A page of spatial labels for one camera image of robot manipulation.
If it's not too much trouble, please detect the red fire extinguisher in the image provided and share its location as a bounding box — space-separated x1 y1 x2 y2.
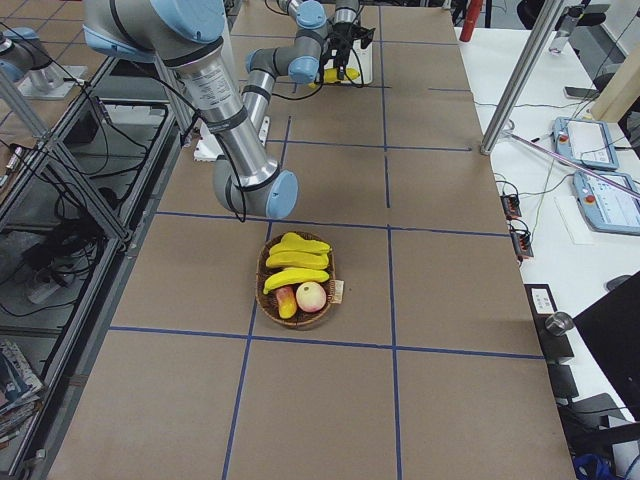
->
459 0 484 43

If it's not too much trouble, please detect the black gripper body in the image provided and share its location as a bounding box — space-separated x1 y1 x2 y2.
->
331 22 375 49

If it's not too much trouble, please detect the aluminium frame post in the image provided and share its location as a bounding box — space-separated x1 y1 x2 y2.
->
480 0 563 155

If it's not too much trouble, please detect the orange yellow mango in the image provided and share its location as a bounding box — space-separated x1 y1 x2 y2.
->
276 286 298 320

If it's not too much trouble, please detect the cream bear print tray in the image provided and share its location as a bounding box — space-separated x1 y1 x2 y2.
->
323 42 373 87

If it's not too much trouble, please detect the pink peach fruit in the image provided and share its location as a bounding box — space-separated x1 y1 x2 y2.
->
296 282 327 313

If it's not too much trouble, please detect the near teach pendant tablet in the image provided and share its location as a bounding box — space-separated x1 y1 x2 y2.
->
573 172 639 236

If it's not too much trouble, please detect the far teach pendant tablet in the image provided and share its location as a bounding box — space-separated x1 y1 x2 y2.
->
553 117 619 171

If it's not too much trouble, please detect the teach pendant tablet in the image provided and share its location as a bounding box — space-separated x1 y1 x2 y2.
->
553 117 619 171
573 172 639 236

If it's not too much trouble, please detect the yellow banana moved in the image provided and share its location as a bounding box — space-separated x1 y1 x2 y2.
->
265 251 329 270
307 68 363 89
262 267 330 295

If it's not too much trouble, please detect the brown wicker basket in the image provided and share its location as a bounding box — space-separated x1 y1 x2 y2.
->
255 231 336 329

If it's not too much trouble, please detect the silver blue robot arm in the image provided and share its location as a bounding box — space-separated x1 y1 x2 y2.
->
84 1 298 219
241 1 375 131

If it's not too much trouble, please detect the white basket tag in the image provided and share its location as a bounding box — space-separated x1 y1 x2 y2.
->
328 279 345 304

